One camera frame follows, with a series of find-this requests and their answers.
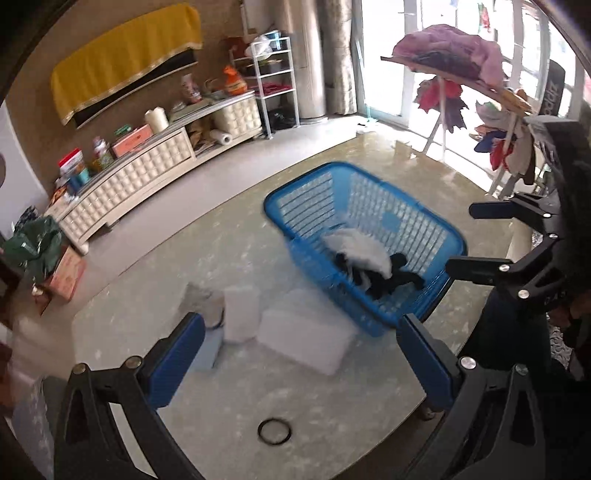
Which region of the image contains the white quilted cloth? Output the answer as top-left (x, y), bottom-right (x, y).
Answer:
top-left (322, 228), bottom-right (392, 290)

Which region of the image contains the light blue folded cloth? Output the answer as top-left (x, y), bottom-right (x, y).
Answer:
top-left (189, 327), bottom-right (224, 372)

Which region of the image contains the grey rough cloth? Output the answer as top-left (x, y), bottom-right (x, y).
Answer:
top-left (178, 283), bottom-right (224, 330)

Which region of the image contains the small white folded cloth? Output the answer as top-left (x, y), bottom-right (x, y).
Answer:
top-left (223, 285), bottom-right (262, 343)

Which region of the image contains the wooden clothes drying rack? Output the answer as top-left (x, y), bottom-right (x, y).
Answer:
top-left (381, 56), bottom-right (534, 199)

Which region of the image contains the orange cardboard box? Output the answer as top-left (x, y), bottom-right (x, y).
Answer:
top-left (43, 247), bottom-right (86, 302)

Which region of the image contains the large white folded cloth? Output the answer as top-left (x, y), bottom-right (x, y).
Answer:
top-left (256, 289), bottom-right (358, 376)

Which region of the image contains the blue plastic laundry basket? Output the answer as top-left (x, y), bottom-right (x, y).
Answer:
top-left (263, 162), bottom-right (468, 337)

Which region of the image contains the pink cloth on rack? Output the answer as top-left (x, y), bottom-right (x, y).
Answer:
top-left (392, 24), bottom-right (505, 87)

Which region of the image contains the green plastic bag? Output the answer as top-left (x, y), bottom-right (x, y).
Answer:
top-left (1, 217), bottom-right (66, 284)

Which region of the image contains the cream tufted TV cabinet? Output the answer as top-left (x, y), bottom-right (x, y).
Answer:
top-left (45, 91), bottom-right (263, 254)

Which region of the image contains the red white box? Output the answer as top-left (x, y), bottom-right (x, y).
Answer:
top-left (58, 148), bottom-right (85, 176)

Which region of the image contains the pink flat box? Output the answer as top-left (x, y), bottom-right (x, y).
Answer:
top-left (111, 124), bottom-right (153, 158)

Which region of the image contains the white paper towel roll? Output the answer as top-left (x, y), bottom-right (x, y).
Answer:
top-left (209, 129), bottom-right (233, 146)

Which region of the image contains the cream cylinder candle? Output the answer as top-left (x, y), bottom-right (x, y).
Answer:
top-left (144, 107), bottom-right (169, 134)

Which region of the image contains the silver standing air conditioner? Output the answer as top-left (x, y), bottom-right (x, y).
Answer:
top-left (276, 0), bottom-right (327, 123)

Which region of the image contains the white metal shelf rack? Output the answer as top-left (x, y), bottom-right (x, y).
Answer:
top-left (228, 30), bottom-right (301, 139)

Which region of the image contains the orange detergent bottle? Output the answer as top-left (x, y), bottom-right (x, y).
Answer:
top-left (223, 65), bottom-right (249, 96)

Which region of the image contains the yellow cloth covered television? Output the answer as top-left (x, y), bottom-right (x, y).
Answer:
top-left (50, 3), bottom-right (202, 125)

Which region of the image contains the black rubber ring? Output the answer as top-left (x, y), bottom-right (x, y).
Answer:
top-left (256, 417), bottom-right (293, 446)

